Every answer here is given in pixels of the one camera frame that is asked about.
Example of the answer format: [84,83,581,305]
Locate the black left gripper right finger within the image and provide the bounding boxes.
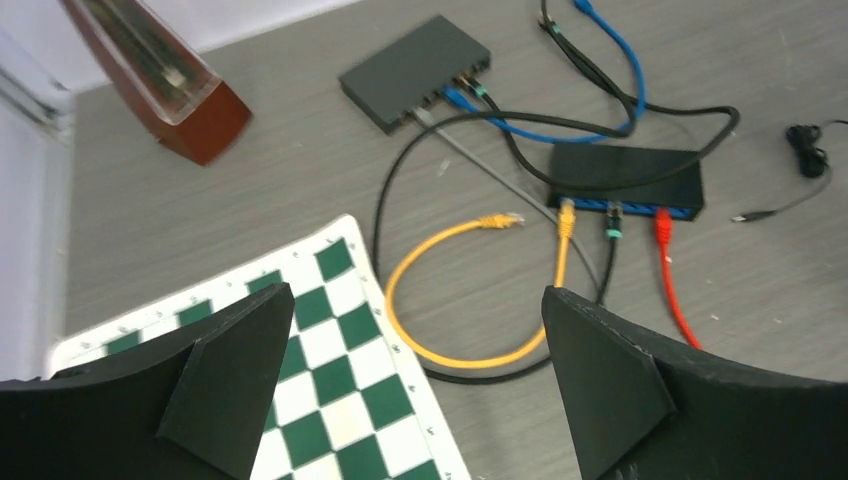
[541,287,847,479]

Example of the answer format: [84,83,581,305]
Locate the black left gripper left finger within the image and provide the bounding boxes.
[1,283,295,479]

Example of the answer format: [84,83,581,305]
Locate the red ethernet cable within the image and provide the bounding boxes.
[653,207,704,351]

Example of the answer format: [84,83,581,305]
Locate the short black ethernet cable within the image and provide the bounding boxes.
[371,111,637,386]

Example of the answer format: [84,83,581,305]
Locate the yellow ethernet cable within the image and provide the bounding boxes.
[384,198,578,370]

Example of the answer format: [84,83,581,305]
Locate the black blue network switch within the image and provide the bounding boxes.
[546,143,705,221]

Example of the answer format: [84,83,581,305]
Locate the blue ethernet cable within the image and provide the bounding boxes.
[440,0,648,145]

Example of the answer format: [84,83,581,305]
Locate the grey ethernet cable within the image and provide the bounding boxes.
[410,107,601,289]

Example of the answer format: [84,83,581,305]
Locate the dark grey network switch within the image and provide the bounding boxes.
[338,15,491,135]

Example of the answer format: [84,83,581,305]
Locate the green white chessboard mat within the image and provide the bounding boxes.
[47,214,470,479]

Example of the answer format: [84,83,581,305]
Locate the brown wooden metronome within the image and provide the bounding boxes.
[61,0,252,166]

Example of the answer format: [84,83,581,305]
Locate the thin black power cord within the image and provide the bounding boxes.
[731,119,848,224]

